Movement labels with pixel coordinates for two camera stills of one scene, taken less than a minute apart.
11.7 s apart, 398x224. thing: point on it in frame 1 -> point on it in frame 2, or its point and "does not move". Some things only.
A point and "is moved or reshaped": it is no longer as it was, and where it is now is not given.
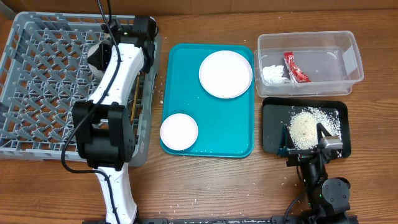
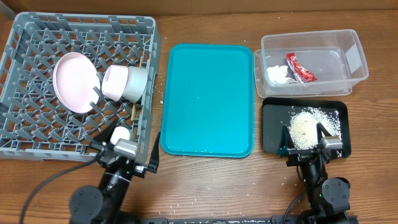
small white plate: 179,131 is moved or reshaped
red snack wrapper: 295,73 is moved or reshaped
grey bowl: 92,68 -> 136,83
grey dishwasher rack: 44,70 does not move
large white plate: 226,74 -> 76,79
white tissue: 273,74 is moved or reshaped
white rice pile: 303,126 does not move
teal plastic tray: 226,126 does not move
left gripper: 104,51 -> 140,170
